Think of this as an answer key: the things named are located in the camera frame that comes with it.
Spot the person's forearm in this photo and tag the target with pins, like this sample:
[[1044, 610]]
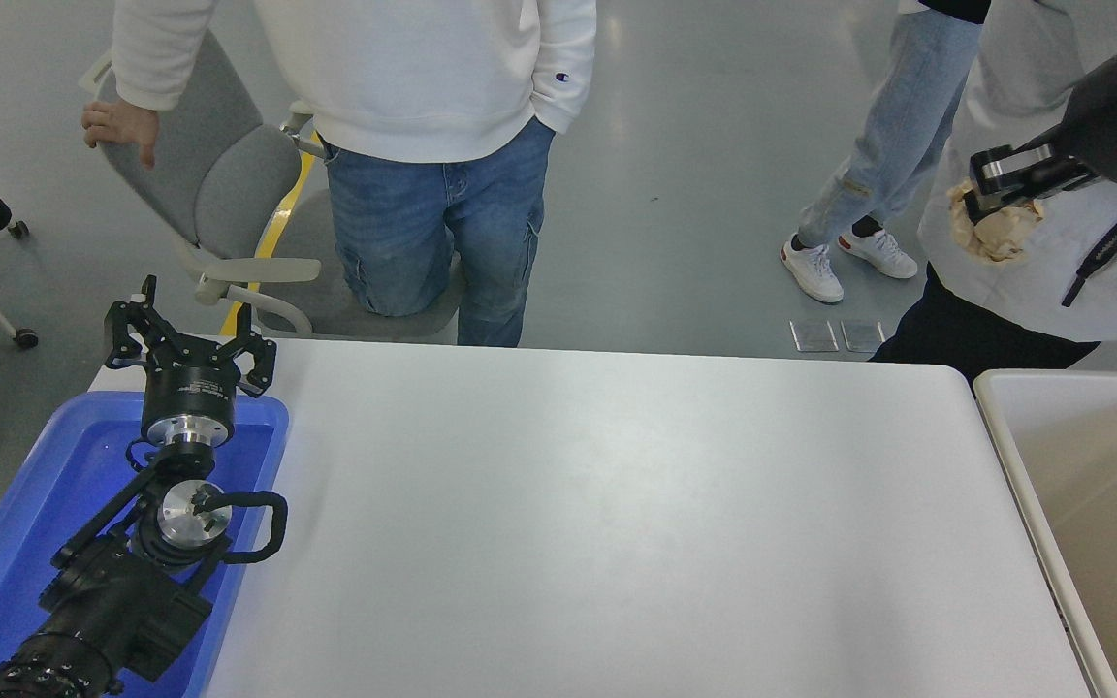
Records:
[[161, 48]]

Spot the grey office chair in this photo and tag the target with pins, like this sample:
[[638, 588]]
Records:
[[205, 174]]

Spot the tan paper ball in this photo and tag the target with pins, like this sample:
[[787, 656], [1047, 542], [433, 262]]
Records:
[[1000, 233]]

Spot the blue plastic tray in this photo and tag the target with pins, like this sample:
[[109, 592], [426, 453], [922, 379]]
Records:
[[45, 485]]

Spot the silver floor plate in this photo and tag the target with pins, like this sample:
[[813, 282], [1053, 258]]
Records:
[[813, 335], [862, 335]]

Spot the person's hand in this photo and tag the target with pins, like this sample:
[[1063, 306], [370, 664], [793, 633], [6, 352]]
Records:
[[122, 121]]

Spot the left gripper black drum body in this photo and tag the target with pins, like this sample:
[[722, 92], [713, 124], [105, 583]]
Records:
[[188, 388]]

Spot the large pale bin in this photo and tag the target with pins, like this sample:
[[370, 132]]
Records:
[[1101, 514]]

